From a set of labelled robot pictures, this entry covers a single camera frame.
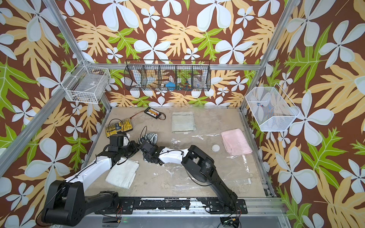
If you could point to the green white striped towel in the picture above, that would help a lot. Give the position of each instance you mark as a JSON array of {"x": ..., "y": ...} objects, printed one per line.
[{"x": 151, "y": 138}]

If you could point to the pale green folded towel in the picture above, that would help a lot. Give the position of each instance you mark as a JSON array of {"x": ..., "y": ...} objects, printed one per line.
[{"x": 183, "y": 122}]

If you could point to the black wire basket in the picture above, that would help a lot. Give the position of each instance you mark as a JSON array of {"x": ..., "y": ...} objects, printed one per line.
[{"x": 168, "y": 75}]

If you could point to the white mesh basket right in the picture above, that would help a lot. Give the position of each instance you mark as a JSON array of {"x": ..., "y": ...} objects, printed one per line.
[{"x": 272, "y": 108}]

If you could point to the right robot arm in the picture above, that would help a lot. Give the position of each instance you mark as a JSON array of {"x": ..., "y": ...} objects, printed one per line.
[{"x": 198, "y": 165}]

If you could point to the white wire basket left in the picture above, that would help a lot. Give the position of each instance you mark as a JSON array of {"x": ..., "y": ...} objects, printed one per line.
[{"x": 86, "y": 83}]

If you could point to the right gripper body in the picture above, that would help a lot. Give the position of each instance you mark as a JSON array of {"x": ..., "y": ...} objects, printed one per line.
[{"x": 148, "y": 159}]

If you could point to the white folded towel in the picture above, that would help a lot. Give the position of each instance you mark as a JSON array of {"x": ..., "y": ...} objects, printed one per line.
[{"x": 123, "y": 175}]

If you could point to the white vacuum bag valve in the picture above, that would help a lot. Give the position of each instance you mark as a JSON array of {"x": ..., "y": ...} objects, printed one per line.
[{"x": 215, "y": 148}]

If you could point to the pink folded towel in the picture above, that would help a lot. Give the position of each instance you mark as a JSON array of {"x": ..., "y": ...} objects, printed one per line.
[{"x": 235, "y": 142}]

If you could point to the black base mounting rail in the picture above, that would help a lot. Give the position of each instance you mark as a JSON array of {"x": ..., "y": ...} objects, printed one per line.
[{"x": 211, "y": 205}]

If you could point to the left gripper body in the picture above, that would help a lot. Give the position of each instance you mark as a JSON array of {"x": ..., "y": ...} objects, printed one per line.
[{"x": 129, "y": 150}]

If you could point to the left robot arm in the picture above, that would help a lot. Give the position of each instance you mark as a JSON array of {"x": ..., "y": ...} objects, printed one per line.
[{"x": 67, "y": 204}]

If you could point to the black battery holder with wires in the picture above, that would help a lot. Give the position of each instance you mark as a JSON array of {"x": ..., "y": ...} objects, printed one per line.
[{"x": 155, "y": 114}]

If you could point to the yellow screwdriver bit case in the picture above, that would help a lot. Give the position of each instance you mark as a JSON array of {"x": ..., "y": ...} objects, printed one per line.
[{"x": 118, "y": 126}]

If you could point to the clear plastic vacuum bag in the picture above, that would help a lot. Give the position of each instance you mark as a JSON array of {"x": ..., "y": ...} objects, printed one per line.
[{"x": 239, "y": 173}]

